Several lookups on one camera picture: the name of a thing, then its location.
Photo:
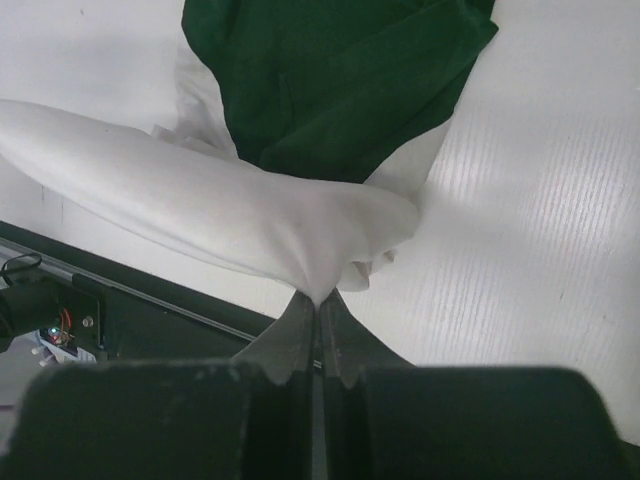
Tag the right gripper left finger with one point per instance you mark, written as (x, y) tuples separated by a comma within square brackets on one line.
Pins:
[(248, 417)]

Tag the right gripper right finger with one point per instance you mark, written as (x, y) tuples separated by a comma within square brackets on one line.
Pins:
[(386, 418)]

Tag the white and green t-shirt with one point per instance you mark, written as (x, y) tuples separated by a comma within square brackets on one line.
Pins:
[(305, 128)]

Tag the left white cable duct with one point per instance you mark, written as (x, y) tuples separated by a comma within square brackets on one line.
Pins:
[(50, 354)]

